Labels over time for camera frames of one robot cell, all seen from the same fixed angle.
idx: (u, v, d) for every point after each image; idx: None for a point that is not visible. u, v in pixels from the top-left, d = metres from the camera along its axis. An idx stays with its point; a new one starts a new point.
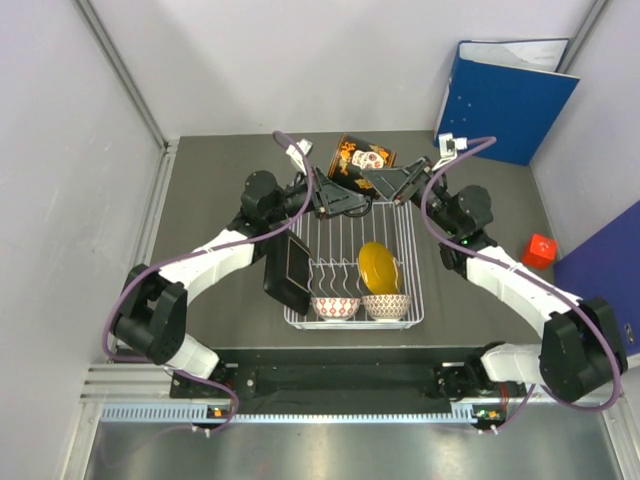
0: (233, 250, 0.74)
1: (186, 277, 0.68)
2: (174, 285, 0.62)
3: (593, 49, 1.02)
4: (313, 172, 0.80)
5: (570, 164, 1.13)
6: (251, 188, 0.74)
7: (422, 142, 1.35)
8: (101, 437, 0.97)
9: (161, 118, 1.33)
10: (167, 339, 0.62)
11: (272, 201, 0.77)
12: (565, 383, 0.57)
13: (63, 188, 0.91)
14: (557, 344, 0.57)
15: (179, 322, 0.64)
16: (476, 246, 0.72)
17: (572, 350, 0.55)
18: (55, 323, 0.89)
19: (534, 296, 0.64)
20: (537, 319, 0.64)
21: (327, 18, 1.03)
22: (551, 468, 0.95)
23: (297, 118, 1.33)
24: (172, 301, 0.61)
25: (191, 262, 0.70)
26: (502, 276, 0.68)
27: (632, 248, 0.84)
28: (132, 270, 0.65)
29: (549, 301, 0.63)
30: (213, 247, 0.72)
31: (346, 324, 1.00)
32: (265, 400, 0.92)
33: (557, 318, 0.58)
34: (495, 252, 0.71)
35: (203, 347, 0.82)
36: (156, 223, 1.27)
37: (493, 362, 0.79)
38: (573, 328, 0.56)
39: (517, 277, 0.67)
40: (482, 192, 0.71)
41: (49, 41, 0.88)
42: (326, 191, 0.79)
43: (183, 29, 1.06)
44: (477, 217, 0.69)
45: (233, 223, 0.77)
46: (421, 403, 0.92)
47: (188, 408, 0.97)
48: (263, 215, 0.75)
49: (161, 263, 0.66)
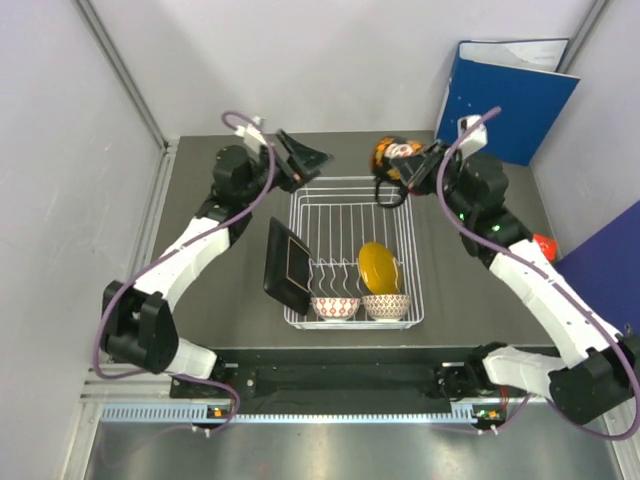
0: (206, 242, 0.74)
1: (162, 284, 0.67)
2: (154, 297, 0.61)
3: (593, 49, 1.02)
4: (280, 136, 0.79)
5: (570, 163, 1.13)
6: (221, 161, 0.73)
7: (422, 142, 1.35)
8: (102, 437, 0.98)
9: (161, 118, 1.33)
10: (160, 346, 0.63)
11: (246, 175, 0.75)
12: (577, 409, 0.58)
13: (64, 188, 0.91)
14: (587, 382, 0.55)
15: (168, 327, 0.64)
16: (510, 235, 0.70)
17: (599, 390, 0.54)
18: (55, 323, 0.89)
19: (571, 324, 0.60)
20: (565, 343, 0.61)
21: (327, 18, 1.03)
22: (552, 469, 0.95)
23: (297, 118, 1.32)
24: (155, 314, 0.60)
25: (165, 266, 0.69)
26: (535, 285, 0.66)
27: (632, 248, 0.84)
28: (107, 288, 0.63)
29: (586, 334, 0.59)
30: (185, 244, 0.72)
31: (346, 324, 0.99)
32: (265, 401, 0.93)
33: (592, 355, 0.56)
34: (532, 254, 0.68)
35: (200, 348, 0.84)
36: (156, 222, 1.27)
37: (497, 371, 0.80)
38: (607, 369, 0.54)
39: (554, 293, 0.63)
40: (489, 160, 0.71)
41: (49, 41, 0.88)
42: (296, 155, 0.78)
43: (183, 29, 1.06)
44: (489, 181, 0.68)
45: (203, 210, 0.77)
46: (421, 403, 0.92)
47: (188, 407, 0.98)
48: (234, 190, 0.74)
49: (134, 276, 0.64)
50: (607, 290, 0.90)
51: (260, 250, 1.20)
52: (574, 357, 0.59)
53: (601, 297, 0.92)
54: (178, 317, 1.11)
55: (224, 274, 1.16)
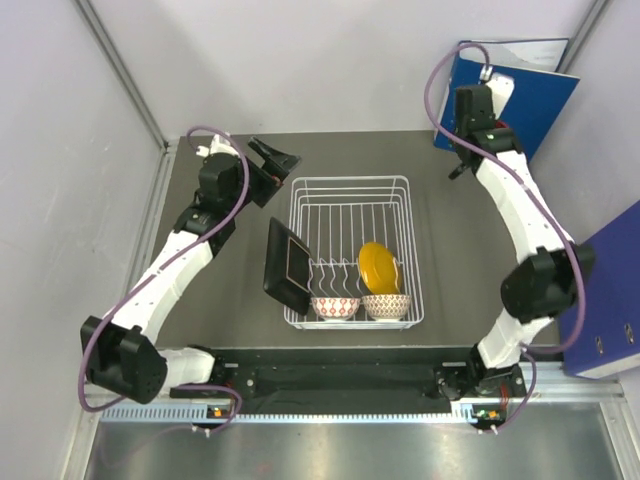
0: (185, 260, 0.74)
1: (143, 316, 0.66)
2: (132, 334, 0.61)
3: (593, 49, 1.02)
4: (255, 143, 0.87)
5: (570, 163, 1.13)
6: (209, 166, 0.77)
7: (422, 143, 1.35)
8: (102, 436, 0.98)
9: (161, 118, 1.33)
10: (148, 378, 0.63)
11: (229, 184, 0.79)
12: (519, 304, 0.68)
13: (63, 188, 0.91)
14: (530, 272, 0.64)
15: (153, 358, 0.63)
16: (501, 142, 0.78)
17: (538, 284, 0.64)
18: (55, 323, 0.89)
19: (531, 225, 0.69)
20: (523, 242, 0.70)
21: (327, 19, 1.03)
22: (552, 469, 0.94)
23: (297, 117, 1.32)
24: (135, 351, 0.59)
25: (143, 294, 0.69)
26: (511, 191, 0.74)
27: (633, 247, 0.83)
28: (86, 325, 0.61)
29: (542, 235, 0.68)
30: (162, 268, 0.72)
31: (346, 324, 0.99)
32: (265, 400, 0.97)
33: (541, 252, 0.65)
34: (516, 163, 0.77)
35: (194, 355, 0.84)
36: (156, 222, 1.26)
37: (486, 347, 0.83)
38: (549, 264, 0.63)
39: (525, 199, 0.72)
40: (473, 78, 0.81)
41: (49, 41, 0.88)
42: (273, 160, 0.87)
43: (183, 29, 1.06)
44: (472, 90, 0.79)
45: (180, 223, 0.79)
46: (420, 403, 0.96)
47: (188, 407, 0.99)
48: (219, 195, 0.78)
49: (112, 312, 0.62)
50: (607, 289, 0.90)
51: (260, 250, 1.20)
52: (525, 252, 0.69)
53: (601, 296, 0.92)
54: (178, 317, 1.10)
55: (224, 274, 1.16)
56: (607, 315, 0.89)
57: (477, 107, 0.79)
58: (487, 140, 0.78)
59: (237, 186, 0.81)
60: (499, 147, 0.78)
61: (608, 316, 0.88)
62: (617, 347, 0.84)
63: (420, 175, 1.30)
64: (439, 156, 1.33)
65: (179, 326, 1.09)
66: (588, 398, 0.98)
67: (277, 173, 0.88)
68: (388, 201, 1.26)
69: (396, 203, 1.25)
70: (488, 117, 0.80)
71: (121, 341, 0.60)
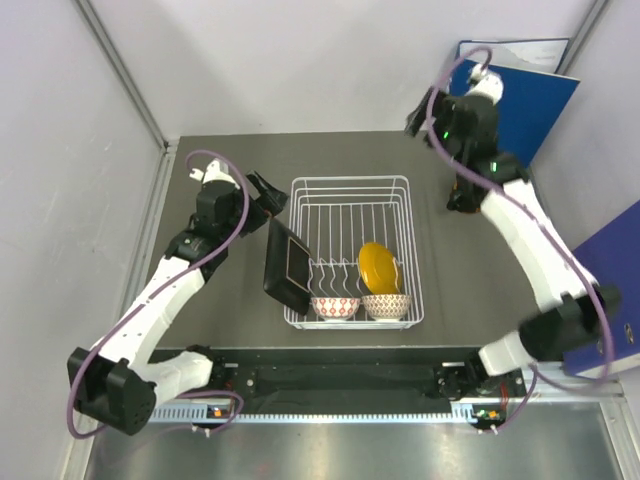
0: (175, 287, 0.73)
1: (129, 349, 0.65)
2: (119, 367, 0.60)
3: (593, 49, 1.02)
4: (254, 177, 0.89)
5: (571, 163, 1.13)
6: (207, 191, 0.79)
7: (422, 142, 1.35)
8: (102, 437, 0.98)
9: (161, 118, 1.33)
10: (135, 411, 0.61)
11: (225, 210, 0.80)
12: (541, 347, 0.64)
13: (63, 187, 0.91)
14: (556, 321, 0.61)
15: (143, 390, 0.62)
16: (506, 185, 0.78)
17: (564, 330, 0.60)
18: (54, 323, 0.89)
19: (547, 262, 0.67)
20: (543, 289, 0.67)
21: (326, 19, 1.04)
22: (552, 469, 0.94)
23: (296, 117, 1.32)
24: (121, 384, 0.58)
25: (131, 326, 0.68)
26: (524, 229, 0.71)
27: (631, 249, 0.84)
28: (72, 357, 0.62)
29: (562, 277, 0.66)
30: (151, 297, 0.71)
31: (345, 324, 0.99)
32: (265, 400, 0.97)
33: (567, 299, 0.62)
34: (515, 190, 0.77)
35: (189, 364, 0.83)
36: (156, 222, 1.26)
37: (490, 357, 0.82)
38: (576, 311, 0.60)
39: (538, 234, 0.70)
40: (482, 97, 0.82)
41: (49, 40, 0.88)
42: (269, 195, 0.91)
43: (183, 29, 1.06)
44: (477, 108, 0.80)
45: (170, 250, 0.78)
46: (421, 403, 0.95)
47: (188, 407, 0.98)
48: (214, 221, 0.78)
49: (98, 345, 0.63)
50: None
51: (261, 249, 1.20)
52: (547, 299, 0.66)
53: None
54: (178, 317, 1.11)
55: (225, 274, 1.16)
56: None
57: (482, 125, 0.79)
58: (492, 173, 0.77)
59: (232, 214, 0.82)
60: (503, 179, 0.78)
61: None
62: (616, 348, 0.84)
63: (420, 175, 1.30)
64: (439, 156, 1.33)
65: (179, 328, 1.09)
66: (588, 398, 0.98)
67: (268, 207, 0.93)
68: (388, 201, 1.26)
69: (396, 203, 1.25)
70: (490, 139, 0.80)
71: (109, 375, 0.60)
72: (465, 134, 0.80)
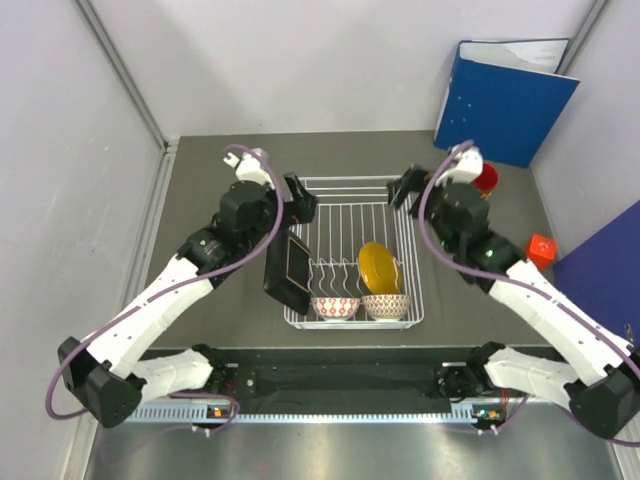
0: (177, 294, 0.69)
1: (117, 351, 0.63)
2: (100, 368, 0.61)
3: (593, 48, 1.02)
4: (292, 180, 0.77)
5: (570, 164, 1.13)
6: (234, 193, 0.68)
7: (422, 143, 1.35)
8: (102, 436, 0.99)
9: (161, 118, 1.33)
10: (114, 410, 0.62)
11: (252, 216, 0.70)
12: (602, 425, 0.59)
13: (64, 188, 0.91)
14: (611, 400, 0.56)
15: (123, 392, 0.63)
16: (510, 268, 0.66)
17: (623, 405, 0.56)
18: (54, 323, 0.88)
19: (576, 334, 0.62)
20: (582, 364, 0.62)
21: (327, 19, 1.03)
22: (552, 468, 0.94)
23: (296, 117, 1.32)
24: (99, 387, 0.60)
25: (124, 326, 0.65)
26: (541, 309, 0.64)
27: (630, 250, 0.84)
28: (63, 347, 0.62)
29: (597, 349, 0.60)
30: (149, 300, 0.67)
31: (345, 324, 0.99)
32: (265, 400, 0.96)
33: (614, 373, 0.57)
34: (521, 270, 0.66)
35: (187, 365, 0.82)
36: (156, 223, 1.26)
37: (500, 375, 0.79)
38: (627, 384, 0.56)
39: (558, 311, 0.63)
40: (464, 183, 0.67)
41: (49, 40, 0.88)
42: (301, 204, 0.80)
43: (183, 28, 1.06)
44: (472, 207, 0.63)
45: (184, 248, 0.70)
46: (421, 403, 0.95)
47: (188, 407, 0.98)
48: (235, 228, 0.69)
49: (87, 341, 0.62)
50: (609, 290, 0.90)
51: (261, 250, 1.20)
52: (591, 375, 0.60)
53: (603, 297, 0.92)
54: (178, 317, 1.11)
55: None
56: (609, 315, 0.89)
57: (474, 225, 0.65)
58: (486, 256, 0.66)
59: (259, 218, 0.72)
60: (501, 262, 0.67)
61: (609, 316, 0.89)
62: None
63: None
64: (439, 156, 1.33)
65: (179, 328, 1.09)
66: None
67: (295, 212, 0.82)
68: None
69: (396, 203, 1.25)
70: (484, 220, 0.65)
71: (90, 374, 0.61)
72: (456, 224, 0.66)
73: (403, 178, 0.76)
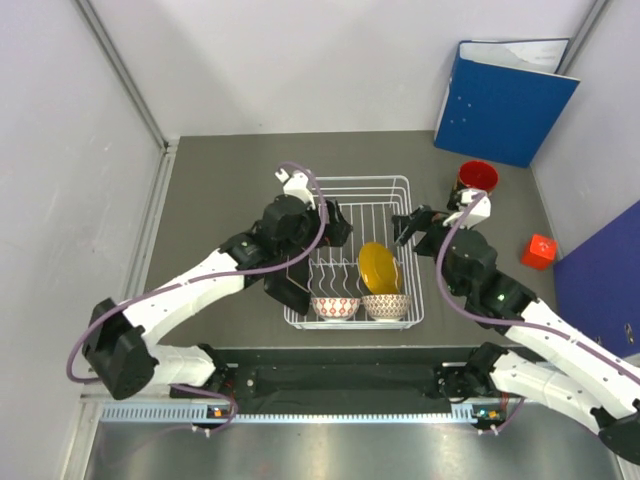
0: (215, 281, 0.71)
1: (151, 319, 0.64)
2: (133, 332, 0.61)
3: (593, 48, 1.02)
4: (331, 204, 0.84)
5: (570, 164, 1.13)
6: (279, 203, 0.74)
7: (422, 143, 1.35)
8: (101, 437, 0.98)
9: (161, 118, 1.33)
10: (127, 379, 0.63)
11: (291, 227, 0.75)
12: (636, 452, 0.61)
13: (64, 188, 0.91)
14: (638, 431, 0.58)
15: (143, 363, 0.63)
16: (524, 313, 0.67)
17: None
18: (55, 323, 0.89)
19: (600, 371, 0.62)
20: (610, 401, 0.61)
21: (327, 19, 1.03)
22: (552, 469, 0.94)
23: (296, 118, 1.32)
24: (128, 350, 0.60)
25: (161, 298, 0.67)
26: (561, 349, 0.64)
27: (629, 250, 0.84)
28: (100, 304, 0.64)
29: (624, 386, 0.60)
30: (192, 279, 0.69)
31: (345, 324, 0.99)
32: (265, 400, 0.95)
33: None
34: (535, 313, 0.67)
35: (193, 359, 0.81)
36: (156, 223, 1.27)
37: (509, 384, 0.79)
38: None
39: (577, 351, 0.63)
40: (471, 235, 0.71)
41: (50, 41, 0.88)
42: (337, 227, 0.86)
43: (183, 29, 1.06)
44: (481, 257, 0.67)
45: (226, 245, 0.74)
46: (421, 403, 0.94)
47: (188, 407, 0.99)
48: (274, 236, 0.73)
49: (125, 303, 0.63)
50: (609, 290, 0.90)
51: None
52: (621, 411, 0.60)
53: (604, 297, 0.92)
54: None
55: None
56: (610, 315, 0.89)
57: (484, 273, 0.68)
58: (498, 300, 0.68)
59: (295, 232, 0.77)
60: (514, 305, 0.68)
61: (610, 316, 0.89)
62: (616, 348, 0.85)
63: (419, 176, 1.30)
64: (439, 156, 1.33)
65: (180, 328, 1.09)
66: None
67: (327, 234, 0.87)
68: (388, 201, 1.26)
69: (396, 203, 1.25)
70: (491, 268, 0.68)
71: (121, 337, 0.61)
72: (466, 272, 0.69)
73: (413, 217, 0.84)
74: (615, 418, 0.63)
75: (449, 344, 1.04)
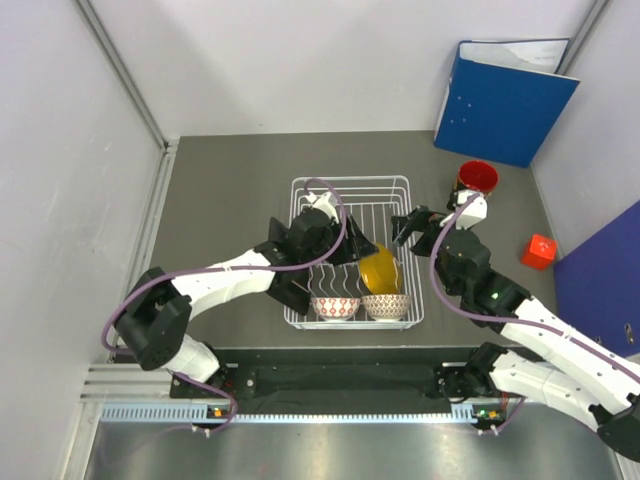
0: (251, 274, 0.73)
1: (194, 292, 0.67)
2: (180, 299, 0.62)
3: (593, 48, 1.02)
4: (348, 219, 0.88)
5: (570, 164, 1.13)
6: (306, 216, 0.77)
7: (422, 143, 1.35)
8: (102, 437, 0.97)
9: (161, 118, 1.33)
10: (159, 349, 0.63)
11: (315, 238, 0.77)
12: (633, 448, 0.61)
13: (64, 188, 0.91)
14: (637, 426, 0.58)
15: (179, 334, 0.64)
16: (517, 307, 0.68)
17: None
18: (55, 323, 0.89)
19: (594, 366, 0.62)
20: (605, 396, 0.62)
21: (327, 20, 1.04)
22: (551, 468, 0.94)
23: (296, 117, 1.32)
24: (174, 314, 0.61)
25: (205, 276, 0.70)
26: (554, 345, 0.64)
27: (629, 249, 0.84)
28: (147, 273, 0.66)
29: (618, 380, 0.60)
30: (232, 267, 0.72)
31: (345, 324, 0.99)
32: (265, 400, 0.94)
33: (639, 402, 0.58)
34: (529, 308, 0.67)
35: (204, 351, 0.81)
36: (156, 223, 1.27)
37: (508, 382, 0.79)
38: None
39: (572, 348, 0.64)
40: (464, 233, 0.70)
41: (50, 42, 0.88)
42: (356, 240, 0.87)
43: (183, 29, 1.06)
44: (474, 257, 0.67)
45: (261, 246, 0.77)
46: (421, 403, 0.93)
47: (188, 407, 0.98)
48: (302, 244, 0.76)
49: (174, 273, 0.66)
50: (609, 290, 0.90)
51: None
52: (615, 405, 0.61)
53: (605, 297, 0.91)
54: None
55: None
56: (610, 315, 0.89)
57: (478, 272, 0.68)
58: (491, 297, 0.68)
59: (319, 246, 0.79)
60: (508, 303, 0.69)
61: (610, 316, 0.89)
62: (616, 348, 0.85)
63: (419, 176, 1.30)
64: (438, 156, 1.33)
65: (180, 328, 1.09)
66: None
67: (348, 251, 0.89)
68: (388, 201, 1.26)
69: (396, 203, 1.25)
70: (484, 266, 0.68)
71: (168, 302, 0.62)
72: (460, 271, 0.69)
73: (410, 218, 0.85)
74: (611, 413, 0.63)
75: (449, 344, 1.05)
